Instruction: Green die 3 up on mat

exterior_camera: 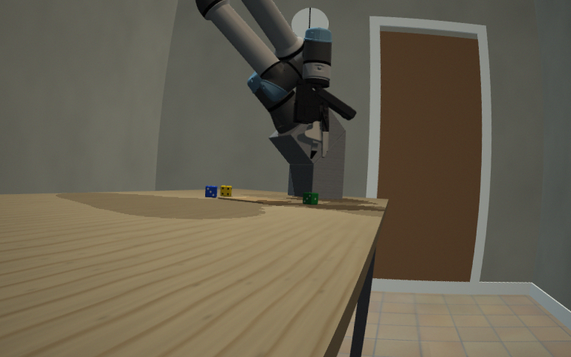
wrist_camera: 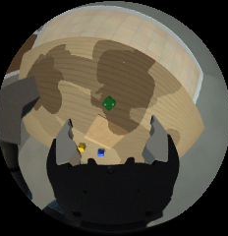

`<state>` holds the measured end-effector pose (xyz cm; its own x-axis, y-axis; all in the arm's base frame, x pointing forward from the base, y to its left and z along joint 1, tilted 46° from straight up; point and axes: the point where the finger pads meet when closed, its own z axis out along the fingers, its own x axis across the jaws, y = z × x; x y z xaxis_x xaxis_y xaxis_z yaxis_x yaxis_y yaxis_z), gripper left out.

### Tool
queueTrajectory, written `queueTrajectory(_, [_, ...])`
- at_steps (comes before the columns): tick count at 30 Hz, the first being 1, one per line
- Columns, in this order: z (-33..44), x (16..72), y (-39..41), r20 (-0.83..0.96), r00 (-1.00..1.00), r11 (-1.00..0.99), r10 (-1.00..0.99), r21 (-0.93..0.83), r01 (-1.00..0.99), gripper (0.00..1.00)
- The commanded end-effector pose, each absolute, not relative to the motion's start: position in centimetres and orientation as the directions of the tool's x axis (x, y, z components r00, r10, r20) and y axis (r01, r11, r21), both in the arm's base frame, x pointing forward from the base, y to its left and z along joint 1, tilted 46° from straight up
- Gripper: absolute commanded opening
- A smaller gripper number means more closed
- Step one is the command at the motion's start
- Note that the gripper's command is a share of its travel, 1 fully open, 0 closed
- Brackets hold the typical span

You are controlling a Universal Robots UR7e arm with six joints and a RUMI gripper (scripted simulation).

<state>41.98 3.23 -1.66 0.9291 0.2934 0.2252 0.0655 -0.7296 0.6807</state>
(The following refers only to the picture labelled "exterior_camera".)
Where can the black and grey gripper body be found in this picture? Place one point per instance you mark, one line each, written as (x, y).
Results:
(306, 99)

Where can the green die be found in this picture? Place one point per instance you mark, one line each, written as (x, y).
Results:
(310, 198)

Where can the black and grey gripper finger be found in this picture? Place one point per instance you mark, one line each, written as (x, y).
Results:
(320, 131)
(301, 137)

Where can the yellow die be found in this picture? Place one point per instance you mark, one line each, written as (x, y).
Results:
(225, 190)

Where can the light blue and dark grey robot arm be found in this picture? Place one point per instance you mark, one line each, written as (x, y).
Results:
(279, 76)

